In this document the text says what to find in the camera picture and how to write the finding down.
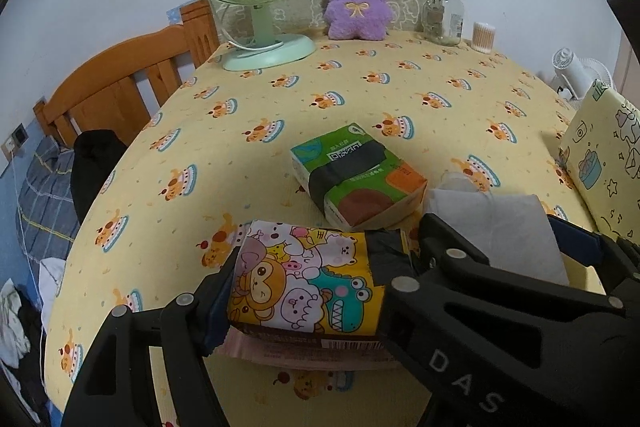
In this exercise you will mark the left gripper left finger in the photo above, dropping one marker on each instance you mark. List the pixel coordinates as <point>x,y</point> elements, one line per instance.
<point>115,386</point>

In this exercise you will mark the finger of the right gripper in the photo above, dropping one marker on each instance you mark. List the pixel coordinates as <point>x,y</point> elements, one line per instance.
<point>616,261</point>

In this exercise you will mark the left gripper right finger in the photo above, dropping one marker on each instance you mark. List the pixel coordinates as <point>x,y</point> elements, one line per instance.
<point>495,348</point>

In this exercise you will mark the white cloth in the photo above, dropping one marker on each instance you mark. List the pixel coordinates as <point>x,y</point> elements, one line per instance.
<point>513,231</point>

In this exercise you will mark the pink wet wipes pack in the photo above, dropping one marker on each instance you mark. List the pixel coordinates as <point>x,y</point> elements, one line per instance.
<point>309,351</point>

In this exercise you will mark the cartoon animal tissue pack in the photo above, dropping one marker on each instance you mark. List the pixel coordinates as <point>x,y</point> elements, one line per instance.
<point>311,285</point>

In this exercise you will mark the green tissue pack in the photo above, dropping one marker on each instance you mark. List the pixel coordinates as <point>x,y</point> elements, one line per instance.
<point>355,181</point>

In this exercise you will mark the yellow patterned storage box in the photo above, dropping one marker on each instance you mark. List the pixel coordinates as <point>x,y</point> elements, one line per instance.
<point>600,152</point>

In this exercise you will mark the clothes pile on floor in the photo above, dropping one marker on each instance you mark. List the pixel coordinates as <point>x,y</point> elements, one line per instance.
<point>23,394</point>

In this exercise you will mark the beige door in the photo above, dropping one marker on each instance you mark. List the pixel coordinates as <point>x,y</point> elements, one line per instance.
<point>626,72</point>

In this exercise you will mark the blue plaid bedding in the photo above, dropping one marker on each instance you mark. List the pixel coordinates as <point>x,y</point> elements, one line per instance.
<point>46,221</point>

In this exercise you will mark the white standing fan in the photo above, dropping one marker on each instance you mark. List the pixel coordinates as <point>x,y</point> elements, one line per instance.
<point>574,76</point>

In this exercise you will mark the black garment on chair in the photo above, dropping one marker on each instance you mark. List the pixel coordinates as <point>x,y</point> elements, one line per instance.
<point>96,154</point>

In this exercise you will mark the yellow cake print tablecloth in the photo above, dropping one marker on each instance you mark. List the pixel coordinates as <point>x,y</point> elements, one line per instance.
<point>218,154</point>

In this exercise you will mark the cotton swab container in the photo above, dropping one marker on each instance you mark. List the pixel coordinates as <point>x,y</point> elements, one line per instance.
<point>483,37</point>

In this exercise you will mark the glass jar with lid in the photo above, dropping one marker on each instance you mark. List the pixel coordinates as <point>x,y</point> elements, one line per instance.
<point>442,21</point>

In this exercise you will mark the wall power socket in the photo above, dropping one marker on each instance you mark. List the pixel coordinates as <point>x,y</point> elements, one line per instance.
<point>14,142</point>

